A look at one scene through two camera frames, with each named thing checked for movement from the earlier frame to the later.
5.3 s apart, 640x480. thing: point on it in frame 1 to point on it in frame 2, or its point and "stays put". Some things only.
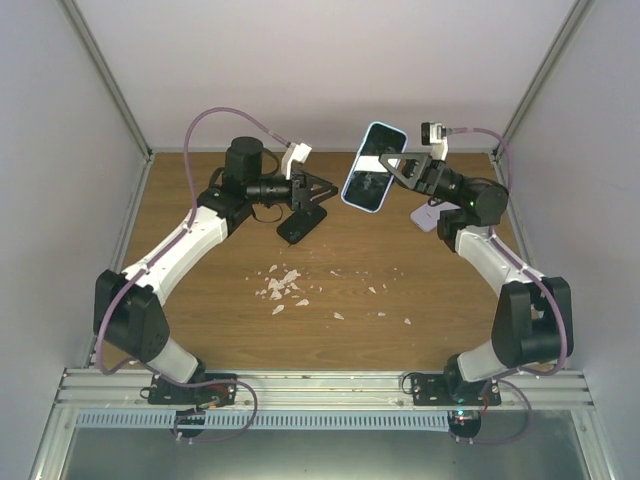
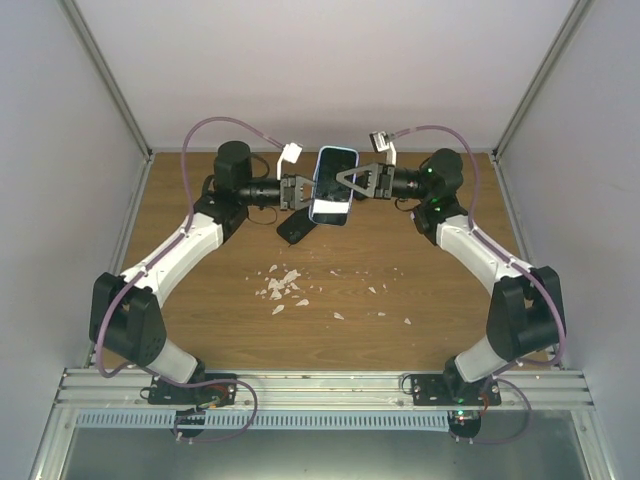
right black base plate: x=451 y=390 stays put
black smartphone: x=371 y=179 to x=331 y=198
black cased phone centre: x=300 y=223 stays put
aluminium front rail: x=125 y=389 stays put
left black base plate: x=161 y=392 stays put
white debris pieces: x=287 y=282 stays put
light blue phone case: x=370 y=179 to x=331 y=200
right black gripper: x=420 y=171 to x=381 y=184
